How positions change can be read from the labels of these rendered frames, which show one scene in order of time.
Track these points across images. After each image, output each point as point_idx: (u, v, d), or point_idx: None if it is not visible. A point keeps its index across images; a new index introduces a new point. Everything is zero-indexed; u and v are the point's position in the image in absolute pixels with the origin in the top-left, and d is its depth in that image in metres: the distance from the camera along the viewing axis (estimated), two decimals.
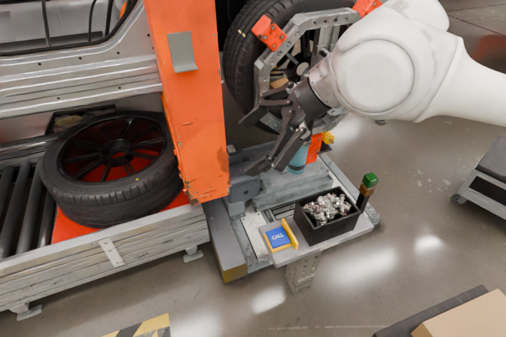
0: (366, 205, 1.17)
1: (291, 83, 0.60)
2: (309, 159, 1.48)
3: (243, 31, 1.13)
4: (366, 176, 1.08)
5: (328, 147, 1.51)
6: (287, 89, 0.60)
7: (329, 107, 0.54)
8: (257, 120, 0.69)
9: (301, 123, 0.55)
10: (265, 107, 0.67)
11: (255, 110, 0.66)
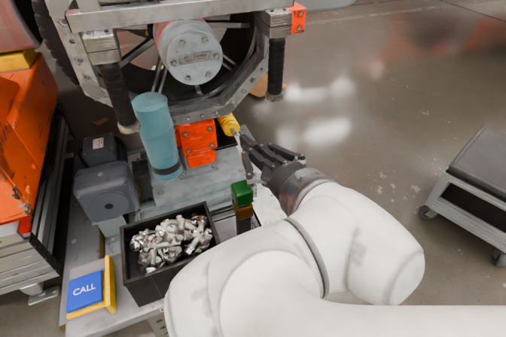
0: None
1: (303, 156, 0.56)
2: (204, 158, 1.03)
3: None
4: (233, 186, 0.62)
5: (233, 141, 1.05)
6: (296, 157, 0.56)
7: None
8: None
9: (260, 177, 0.53)
10: (259, 153, 0.63)
11: (252, 144, 0.63)
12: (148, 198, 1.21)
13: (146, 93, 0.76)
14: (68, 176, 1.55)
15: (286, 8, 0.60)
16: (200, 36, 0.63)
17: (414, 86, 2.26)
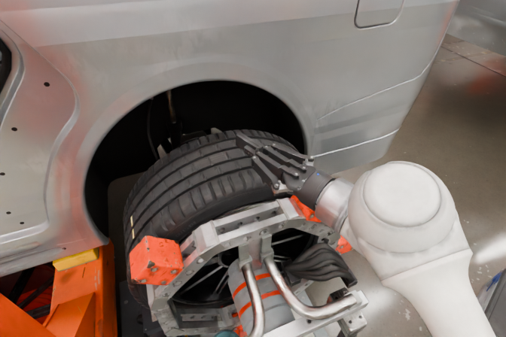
0: None
1: (276, 195, 0.57)
2: None
3: (133, 227, 0.76)
4: None
5: None
6: (278, 189, 0.57)
7: (334, 180, 0.56)
8: (248, 141, 0.65)
9: None
10: (259, 153, 0.63)
11: None
12: None
13: (221, 335, 0.84)
14: None
15: (361, 314, 0.69)
16: None
17: None
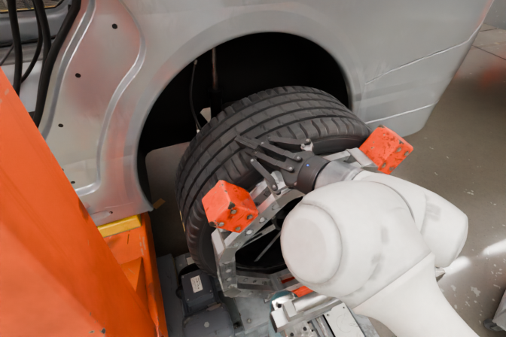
0: None
1: (280, 193, 0.57)
2: None
3: (182, 221, 0.82)
4: None
5: None
6: (281, 186, 0.57)
7: None
8: (246, 142, 0.65)
9: (309, 153, 0.58)
10: (257, 152, 0.63)
11: (257, 151, 0.65)
12: (235, 323, 1.27)
13: (280, 295, 0.82)
14: None
15: None
16: None
17: (454, 158, 2.33)
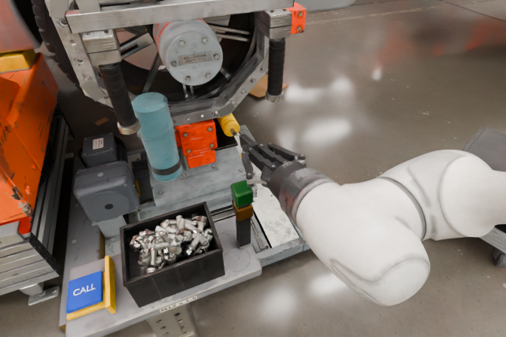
0: (250, 233, 0.72)
1: (303, 156, 0.56)
2: (204, 158, 1.03)
3: None
4: (233, 186, 0.62)
5: (233, 141, 1.05)
6: (296, 157, 0.56)
7: None
8: None
9: (260, 177, 0.53)
10: (259, 153, 0.63)
11: (252, 144, 0.63)
12: (148, 198, 1.21)
13: (146, 94, 0.76)
14: (68, 176, 1.55)
15: (286, 9, 0.60)
16: (200, 37, 0.63)
17: (414, 87, 2.26)
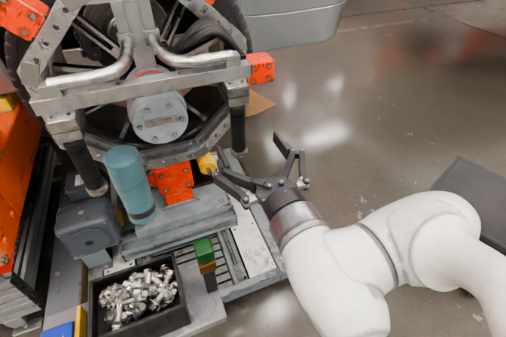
0: (216, 282, 0.76)
1: (248, 208, 0.54)
2: (181, 195, 1.06)
3: None
4: (194, 245, 0.66)
5: (210, 179, 1.09)
6: (248, 201, 0.55)
7: None
8: (224, 155, 0.61)
9: (296, 188, 0.57)
10: (227, 171, 0.59)
11: None
12: (131, 229, 1.25)
13: (118, 147, 0.79)
14: (56, 201, 1.59)
15: (244, 80, 0.64)
16: (164, 104, 0.66)
17: (400, 105, 2.30)
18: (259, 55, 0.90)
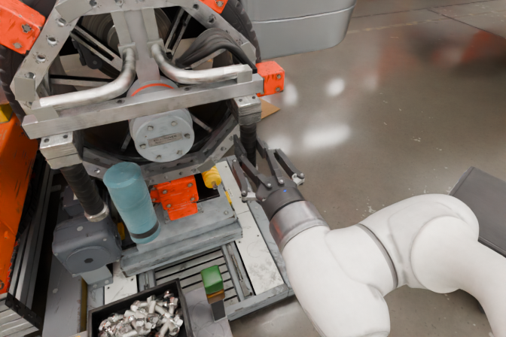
0: (224, 309, 0.71)
1: (245, 202, 0.55)
2: (185, 211, 1.01)
3: None
4: (202, 274, 0.61)
5: (215, 192, 1.04)
6: (249, 197, 0.56)
7: None
8: (241, 143, 0.64)
9: (294, 186, 0.57)
10: (244, 158, 0.62)
11: None
12: (132, 243, 1.20)
13: (119, 164, 0.74)
14: (54, 211, 1.54)
15: (256, 95, 0.59)
16: (169, 121, 0.62)
17: (406, 110, 2.25)
18: (268, 65, 0.85)
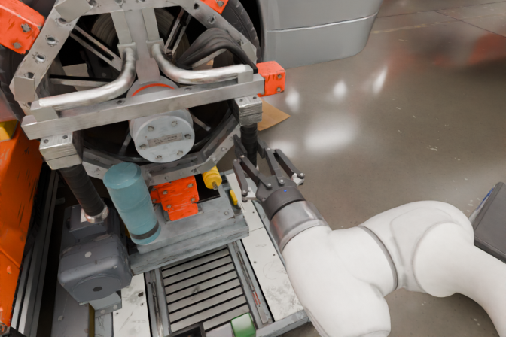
0: None
1: (245, 201, 0.55)
2: (185, 211, 1.01)
3: None
4: (233, 324, 0.54)
5: (215, 192, 1.04)
6: (250, 197, 0.56)
7: None
8: (242, 143, 0.64)
9: (294, 186, 0.57)
10: (245, 157, 0.62)
11: None
12: None
13: (119, 165, 0.74)
14: (58, 226, 1.47)
15: (257, 96, 0.59)
16: (169, 121, 0.61)
17: (421, 117, 2.18)
18: (269, 65, 0.84)
